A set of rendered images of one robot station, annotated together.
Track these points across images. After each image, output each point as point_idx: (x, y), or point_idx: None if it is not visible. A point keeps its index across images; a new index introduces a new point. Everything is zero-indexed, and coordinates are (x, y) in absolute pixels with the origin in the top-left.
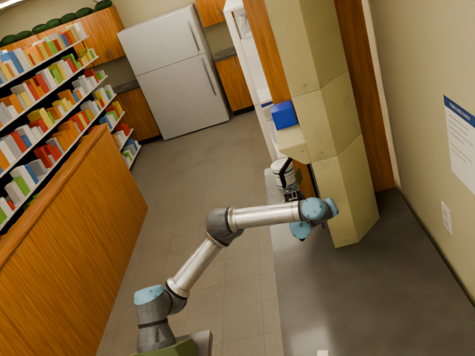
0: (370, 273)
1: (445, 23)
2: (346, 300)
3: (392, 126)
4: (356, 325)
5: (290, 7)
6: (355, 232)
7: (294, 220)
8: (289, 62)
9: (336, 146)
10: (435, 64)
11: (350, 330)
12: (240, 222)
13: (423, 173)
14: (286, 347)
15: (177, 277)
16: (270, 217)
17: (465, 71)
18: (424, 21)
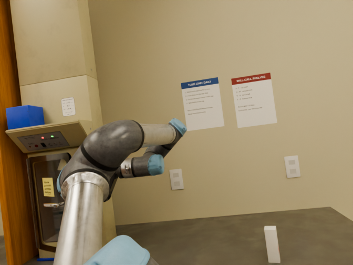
0: (162, 240)
1: (187, 41)
2: (185, 251)
3: None
4: (218, 247)
5: (85, 9)
6: (115, 230)
7: (173, 135)
8: (85, 44)
9: None
10: (172, 69)
11: (222, 250)
12: (147, 132)
13: None
14: None
15: (81, 260)
16: (163, 130)
17: (206, 58)
18: (161, 49)
